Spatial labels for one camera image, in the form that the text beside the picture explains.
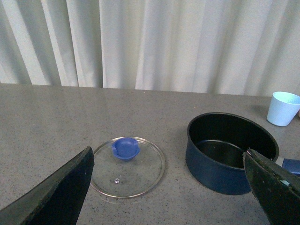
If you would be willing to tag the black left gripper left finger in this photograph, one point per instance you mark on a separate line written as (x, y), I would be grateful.
(58, 199)

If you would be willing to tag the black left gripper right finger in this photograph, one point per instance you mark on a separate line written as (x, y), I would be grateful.
(276, 189)

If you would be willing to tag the glass pot lid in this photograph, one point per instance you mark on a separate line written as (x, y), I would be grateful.
(127, 167)

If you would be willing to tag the dark blue saucepan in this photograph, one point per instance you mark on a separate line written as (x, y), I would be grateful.
(215, 146)

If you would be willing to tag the light blue plastic cup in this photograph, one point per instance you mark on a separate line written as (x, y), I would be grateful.
(283, 108)

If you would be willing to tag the white pleated curtain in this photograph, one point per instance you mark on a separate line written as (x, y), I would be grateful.
(241, 47)

